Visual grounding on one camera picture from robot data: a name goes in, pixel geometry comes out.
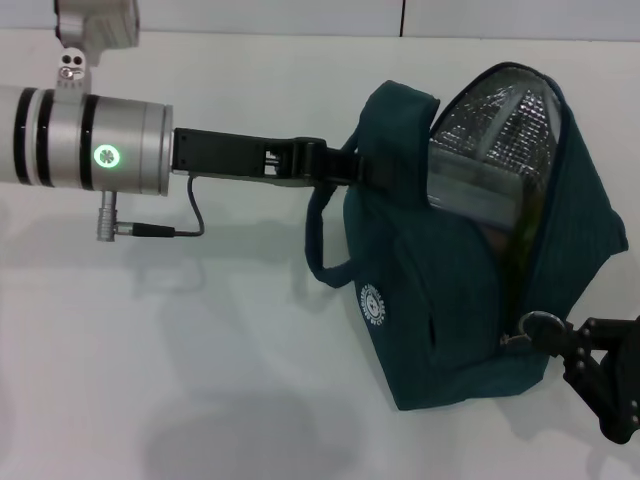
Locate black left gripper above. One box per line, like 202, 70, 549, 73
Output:
171, 127, 397, 190

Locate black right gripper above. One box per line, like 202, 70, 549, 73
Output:
528, 310, 640, 445

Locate dark teal insulated lunch bag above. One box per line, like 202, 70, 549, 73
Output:
305, 62, 630, 412

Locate green cucumber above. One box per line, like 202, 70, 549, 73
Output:
505, 192, 545, 306

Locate clear food container blue rim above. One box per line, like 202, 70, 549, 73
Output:
427, 141, 527, 230

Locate black gripper cable with plug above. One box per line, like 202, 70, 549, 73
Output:
96, 172, 207, 243

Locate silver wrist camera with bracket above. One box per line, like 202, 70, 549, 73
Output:
52, 0, 142, 107

